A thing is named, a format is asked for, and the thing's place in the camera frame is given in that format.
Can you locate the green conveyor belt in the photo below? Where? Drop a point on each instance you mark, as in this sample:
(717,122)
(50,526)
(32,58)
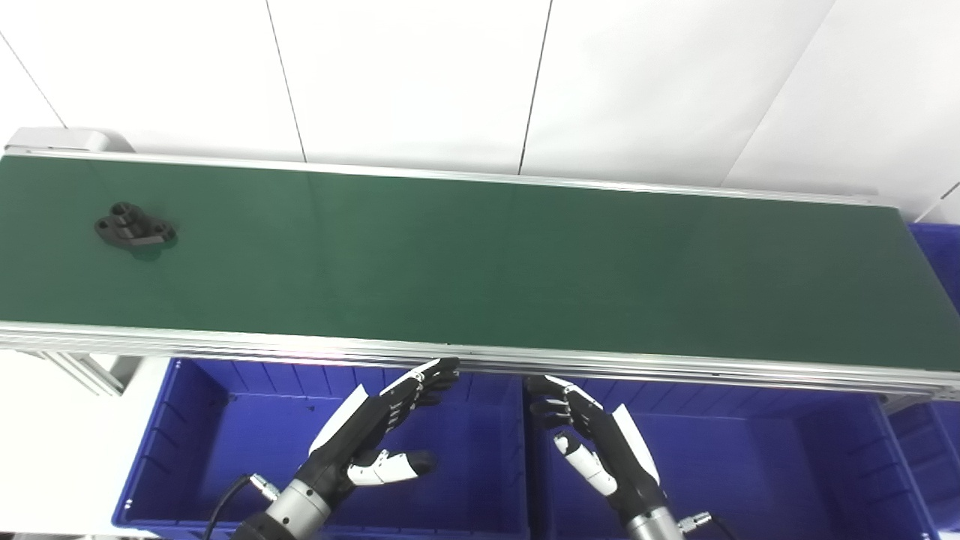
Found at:
(480,262)
(300,346)

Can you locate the grey conveyor end cap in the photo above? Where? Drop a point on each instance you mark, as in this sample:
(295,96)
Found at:
(67,139)

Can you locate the black flange part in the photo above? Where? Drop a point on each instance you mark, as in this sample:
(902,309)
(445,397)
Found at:
(127,229)

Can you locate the blue plastic bin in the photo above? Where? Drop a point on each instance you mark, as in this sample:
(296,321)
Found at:
(247,450)
(941,262)
(750,465)
(930,457)

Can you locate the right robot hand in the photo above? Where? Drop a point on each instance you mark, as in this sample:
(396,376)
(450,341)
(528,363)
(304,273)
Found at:
(607,450)

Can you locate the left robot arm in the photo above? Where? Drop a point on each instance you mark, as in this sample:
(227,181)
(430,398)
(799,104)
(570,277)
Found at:
(296,510)

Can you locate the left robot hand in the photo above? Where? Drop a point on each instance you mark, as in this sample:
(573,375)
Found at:
(352,439)

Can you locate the aluminium support leg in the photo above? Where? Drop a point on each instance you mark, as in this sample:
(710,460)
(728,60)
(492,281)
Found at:
(90,371)

